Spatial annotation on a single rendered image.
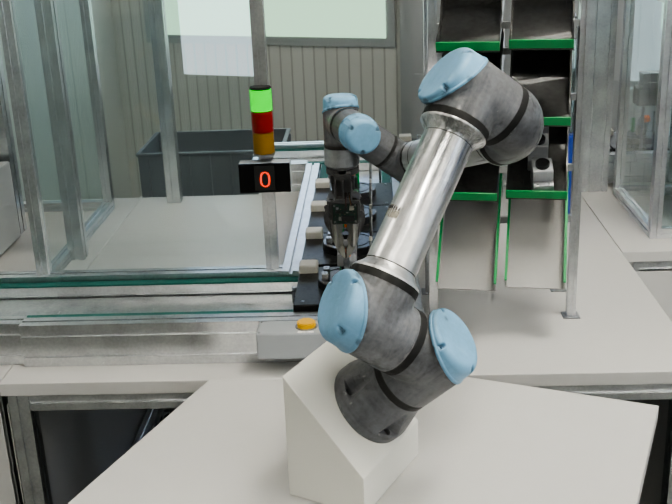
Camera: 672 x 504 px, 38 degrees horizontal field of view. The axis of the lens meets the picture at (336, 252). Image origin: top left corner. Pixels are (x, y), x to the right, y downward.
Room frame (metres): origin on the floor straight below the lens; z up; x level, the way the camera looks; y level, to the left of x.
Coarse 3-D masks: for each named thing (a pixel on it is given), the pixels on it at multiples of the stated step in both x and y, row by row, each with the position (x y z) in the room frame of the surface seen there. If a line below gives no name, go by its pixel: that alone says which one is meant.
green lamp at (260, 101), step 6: (252, 90) 2.24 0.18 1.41; (264, 90) 2.23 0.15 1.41; (270, 90) 2.24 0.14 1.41; (252, 96) 2.23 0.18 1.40; (258, 96) 2.22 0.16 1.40; (264, 96) 2.23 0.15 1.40; (270, 96) 2.24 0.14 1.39; (252, 102) 2.23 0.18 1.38; (258, 102) 2.23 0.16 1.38; (264, 102) 2.23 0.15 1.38; (270, 102) 2.24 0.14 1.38; (252, 108) 2.23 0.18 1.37; (258, 108) 2.23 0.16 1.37; (264, 108) 2.23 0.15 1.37; (270, 108) 2.24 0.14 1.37
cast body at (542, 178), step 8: (536, 160) 2.04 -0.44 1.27; (544, 160) 2.03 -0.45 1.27; (536, 168) 2.03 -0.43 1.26; (544, 168) 2.02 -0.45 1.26; (552, 168) 2.02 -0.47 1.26; (536, 176) 2.02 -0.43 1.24; (544, 176) 2.02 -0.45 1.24; (552, 176) 2.02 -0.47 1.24; (536, 184) 2.02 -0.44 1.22; (544, 184) 2.02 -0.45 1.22; (552, 184) 2.02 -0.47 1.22
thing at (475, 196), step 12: (468, 168) 2.13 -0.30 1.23; (480, 168) 2.12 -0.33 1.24; (492, 168) 2.12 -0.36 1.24; (468, 180) 2.09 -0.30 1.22; (480, 180) 2.09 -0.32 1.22; (492, 180) 2.08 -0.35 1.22; (456, 192) 2.03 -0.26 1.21; (468, 192) 2.02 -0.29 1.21; (480, 192) 2.05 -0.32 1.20; (492, 192) 2.04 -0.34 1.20
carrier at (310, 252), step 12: (312, 228) 2.49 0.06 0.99; (372, 228) 2.40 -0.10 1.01; (312, 240) 2.45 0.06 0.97; (324, 240) 2.38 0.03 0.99; (360, 240) 2.37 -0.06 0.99; (372, 240) 2.37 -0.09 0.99; (312, 252) 2.35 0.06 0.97; (324, 252) 2.35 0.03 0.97; (336, 252) 2.32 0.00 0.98; (360, 252) 2.31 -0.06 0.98; (324, 264) 2.26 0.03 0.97; (336, 264) 2.26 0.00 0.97
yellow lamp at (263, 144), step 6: (252, 132) 2.25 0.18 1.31; (258, 138) 2.23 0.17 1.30; (264, 138) 2.23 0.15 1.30; (270, 138) 2.23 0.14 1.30; (258, 144) 2.23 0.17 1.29; (264, 144) 2.23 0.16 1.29; (270, 144) 2.23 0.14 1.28; (258, 150) 2.23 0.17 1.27; (264, 150) 2.22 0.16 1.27; (270, 150) 2.23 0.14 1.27
